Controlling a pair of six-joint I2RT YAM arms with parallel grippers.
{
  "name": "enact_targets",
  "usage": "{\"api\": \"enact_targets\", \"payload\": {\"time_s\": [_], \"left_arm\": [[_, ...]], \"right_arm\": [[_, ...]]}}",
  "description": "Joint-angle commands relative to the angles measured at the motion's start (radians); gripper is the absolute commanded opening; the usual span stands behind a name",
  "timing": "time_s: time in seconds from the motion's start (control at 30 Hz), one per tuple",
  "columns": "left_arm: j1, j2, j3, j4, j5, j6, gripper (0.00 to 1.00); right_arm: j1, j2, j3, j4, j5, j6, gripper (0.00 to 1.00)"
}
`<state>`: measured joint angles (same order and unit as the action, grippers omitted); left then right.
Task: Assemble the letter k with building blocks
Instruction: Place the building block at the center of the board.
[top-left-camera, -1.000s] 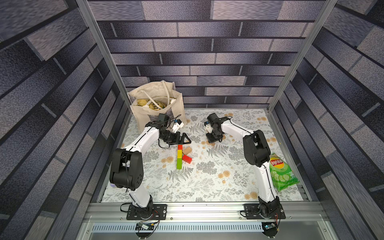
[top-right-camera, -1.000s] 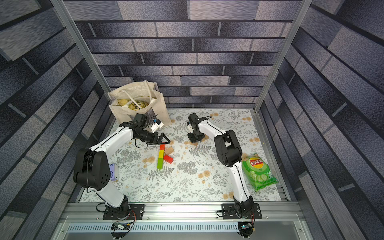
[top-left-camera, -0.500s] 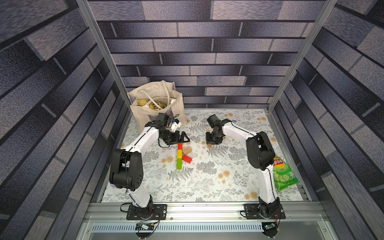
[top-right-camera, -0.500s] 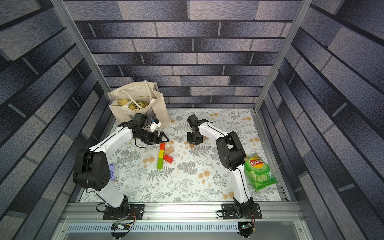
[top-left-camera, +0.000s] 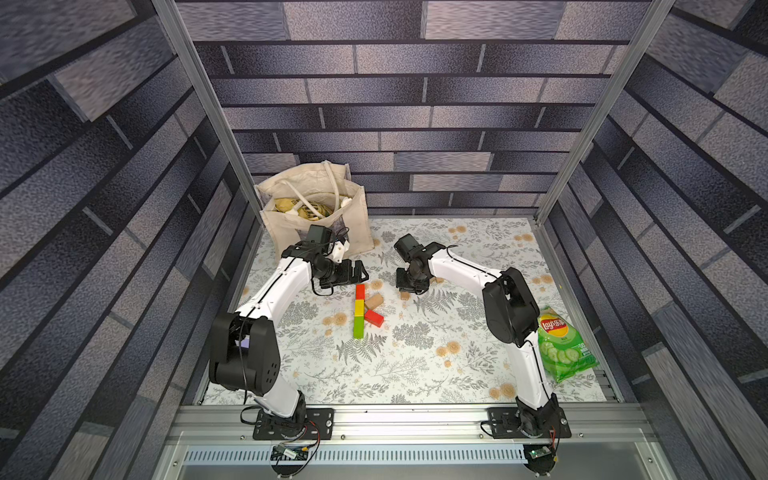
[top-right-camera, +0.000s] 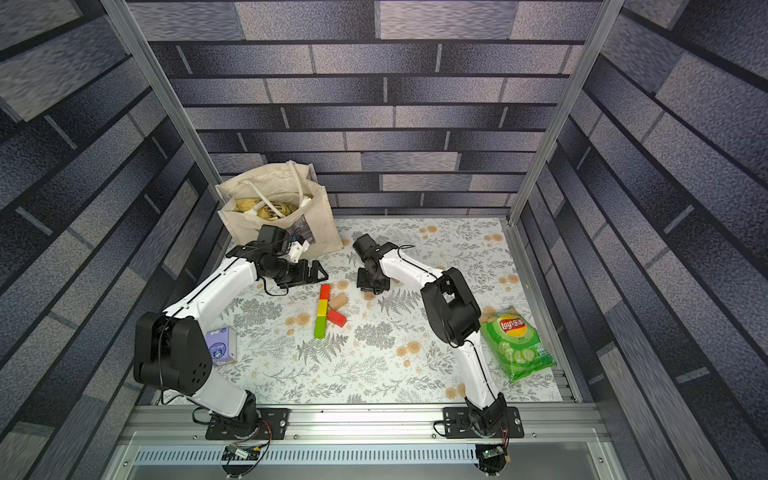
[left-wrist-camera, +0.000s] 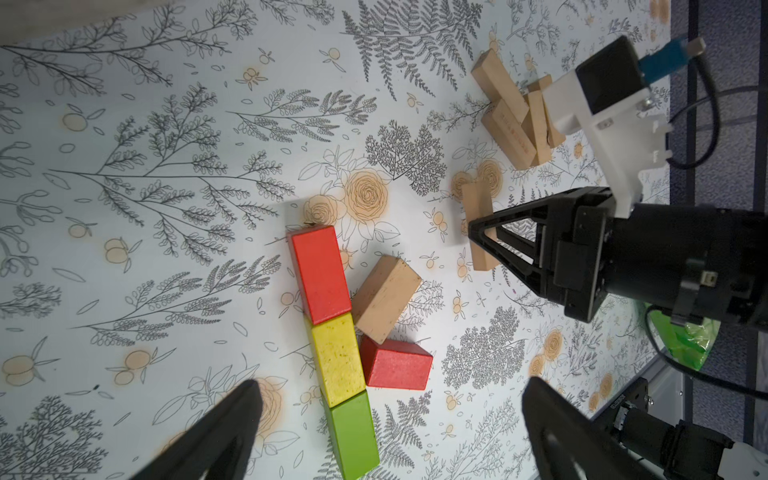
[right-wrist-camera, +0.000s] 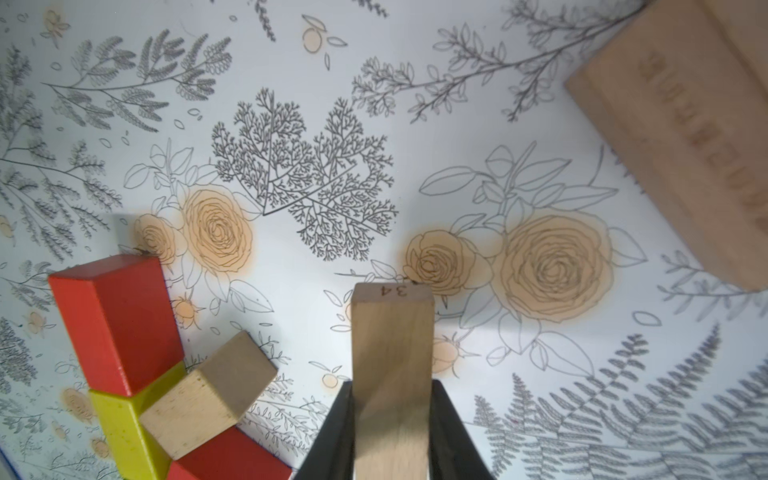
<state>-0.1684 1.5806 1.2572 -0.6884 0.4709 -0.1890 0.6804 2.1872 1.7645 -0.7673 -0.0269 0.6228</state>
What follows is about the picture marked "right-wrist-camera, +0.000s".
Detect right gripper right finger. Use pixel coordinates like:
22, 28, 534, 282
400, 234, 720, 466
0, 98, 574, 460
429, 380, 494, 480

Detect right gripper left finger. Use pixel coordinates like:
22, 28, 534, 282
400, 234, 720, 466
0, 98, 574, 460
294, 381, 355, 480

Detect red block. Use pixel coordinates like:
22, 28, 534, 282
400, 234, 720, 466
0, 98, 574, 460
48, 255, 184, 397
166, 427, 292, 480

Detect lowest natural wooden block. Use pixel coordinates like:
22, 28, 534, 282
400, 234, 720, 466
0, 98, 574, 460
351, 283, 435, 479

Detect yellow wooden block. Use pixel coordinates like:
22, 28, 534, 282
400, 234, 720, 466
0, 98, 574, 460
89, 362, 186, 480

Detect natural block with engraved numbers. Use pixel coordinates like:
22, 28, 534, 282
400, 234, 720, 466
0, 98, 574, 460
566, 1, 767, 291

